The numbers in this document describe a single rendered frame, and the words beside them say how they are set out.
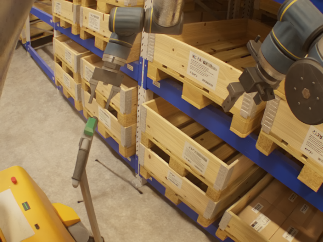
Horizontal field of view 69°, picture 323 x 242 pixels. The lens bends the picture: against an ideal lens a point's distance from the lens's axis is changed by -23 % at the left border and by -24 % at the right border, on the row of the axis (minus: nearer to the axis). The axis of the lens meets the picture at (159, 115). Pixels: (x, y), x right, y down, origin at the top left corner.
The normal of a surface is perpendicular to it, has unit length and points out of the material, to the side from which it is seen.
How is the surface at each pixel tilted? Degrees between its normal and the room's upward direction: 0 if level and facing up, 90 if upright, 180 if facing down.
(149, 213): 0
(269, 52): 89
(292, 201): 0
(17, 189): 0
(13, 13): 87
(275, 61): 100
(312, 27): 64
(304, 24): 75
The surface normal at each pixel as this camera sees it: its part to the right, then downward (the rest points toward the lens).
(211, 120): -0.76, 0.33
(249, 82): -0.89, 0.17
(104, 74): 0.14, 0.12
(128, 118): 0.65, 0.48
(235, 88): 0.29, -0.53
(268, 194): 0.07, -0.82
